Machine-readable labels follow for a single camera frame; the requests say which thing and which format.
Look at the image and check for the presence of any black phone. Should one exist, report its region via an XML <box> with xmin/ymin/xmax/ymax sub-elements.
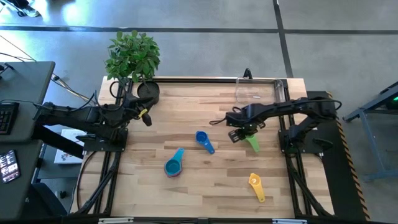
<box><xmin>0</xmin><ymin>149</ymin><xmax>21</xmax><ymax>184</ymax></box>

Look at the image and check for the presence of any blue-grey metal cart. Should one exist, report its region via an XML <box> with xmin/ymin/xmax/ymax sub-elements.
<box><xmin>343</xmin><ymin>81</ymin><xmax>398</xmax><ymax>182</ymax></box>

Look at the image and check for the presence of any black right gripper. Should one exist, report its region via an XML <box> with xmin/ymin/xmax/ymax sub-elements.
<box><xmin>225</xmin><ymin>104</ymin><xmax>267</xmax><ymax>144</ymax></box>

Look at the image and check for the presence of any yellow measuring cup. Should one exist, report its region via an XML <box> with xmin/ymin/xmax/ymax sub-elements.
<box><xmin>248</xmin><ymin>172</ymin><xmax>266</xmax><ymax>203</ymax></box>

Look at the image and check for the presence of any black mat with hazard stripes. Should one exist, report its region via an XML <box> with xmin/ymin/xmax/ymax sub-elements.
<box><xmin>306</xmin><ymin>90</ymin><xmax>371</xmax><ymax>222</ymax></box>

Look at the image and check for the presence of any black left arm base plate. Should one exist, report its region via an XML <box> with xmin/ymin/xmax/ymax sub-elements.
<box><xmin>82</xmin><ymin>129</ymin><xmax>129</xmax><ymax>153</ymax></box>

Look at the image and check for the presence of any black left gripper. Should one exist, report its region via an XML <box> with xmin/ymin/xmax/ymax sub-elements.
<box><xmin>123</xmin><ymin>92</ymin><xmax>154</xmax><ymax>127</ymax></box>

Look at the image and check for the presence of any silver metal bracket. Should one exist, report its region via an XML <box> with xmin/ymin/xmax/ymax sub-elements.
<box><xmin>272</xmin><ymin>218</ymin><xmax>308</xmax><ymax>224</ymax></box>
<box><xmin>98</xmin><ymin>217</ymin><xmax>134</xmax><ymax>224</ymax></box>

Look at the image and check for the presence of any green plant in black pot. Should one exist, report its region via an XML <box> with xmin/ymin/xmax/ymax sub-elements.
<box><xmin>104</xmin><ymin>30</ymin><xmax>162</xmax><ymax>106</ymax></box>

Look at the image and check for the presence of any blue measuring cup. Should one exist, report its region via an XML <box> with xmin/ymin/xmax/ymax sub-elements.
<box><xmin>195</xmin><ymin>130</ymin><xmax>216</xmax><ymax>155</ymax></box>

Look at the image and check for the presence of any teal measuring cup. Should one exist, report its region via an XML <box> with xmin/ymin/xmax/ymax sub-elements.
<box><xmin>164</xmin><ymin>147</ymin><xmax>185</xmax><ymax>177</ymax></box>

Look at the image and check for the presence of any green measuring cup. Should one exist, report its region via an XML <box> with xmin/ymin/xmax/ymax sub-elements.
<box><xmin>244</xmin><ymin>133</ymin><xmax>261</xmax><ymax>153</ymax></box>

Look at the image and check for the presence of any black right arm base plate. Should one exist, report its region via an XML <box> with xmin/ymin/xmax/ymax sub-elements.
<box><xmin>278</xmin><ymin>129</ymin><xmax>325</xmax><ymax>155</ymax></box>

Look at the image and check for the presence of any black keyboard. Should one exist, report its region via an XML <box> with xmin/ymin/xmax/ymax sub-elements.
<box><xmin>0</xmin><ymin>101</ymin><xmax>20</xmax><ymax>136</ymax></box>

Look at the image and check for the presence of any white printed paper sheet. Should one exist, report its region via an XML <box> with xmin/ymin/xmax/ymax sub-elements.
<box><xmin>54</xmin><ymin>129</ymin><xmax>87</xmax><ymax>165</ymax></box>

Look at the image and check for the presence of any grey desk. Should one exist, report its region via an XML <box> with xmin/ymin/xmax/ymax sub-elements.
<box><xmin>0</xmin><ymin>61</ymin><xmax>56</xmax><ymax>144</ymax></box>
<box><xmin>0</xmin><ymin>139</ymin><xmax>44</xmax><ymax>220</ymax></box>

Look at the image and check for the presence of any clear plastic basket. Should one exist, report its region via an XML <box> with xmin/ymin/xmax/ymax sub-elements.
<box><xmin>234</xmin><ymin>77</ymin><xmax>286</xmax><ymax>106</ymax></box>

